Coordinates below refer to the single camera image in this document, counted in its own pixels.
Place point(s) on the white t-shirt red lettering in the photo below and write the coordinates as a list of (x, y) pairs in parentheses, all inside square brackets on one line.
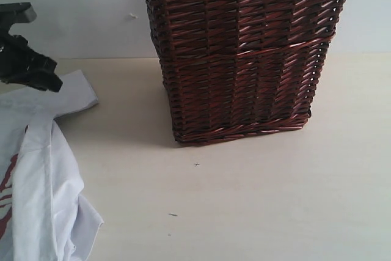
[(44, 215)]

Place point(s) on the brown wicker basket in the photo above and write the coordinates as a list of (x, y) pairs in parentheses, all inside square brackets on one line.
[(239, 68)]

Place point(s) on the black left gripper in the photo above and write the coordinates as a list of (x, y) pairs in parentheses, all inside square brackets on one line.
[(22, 65)]

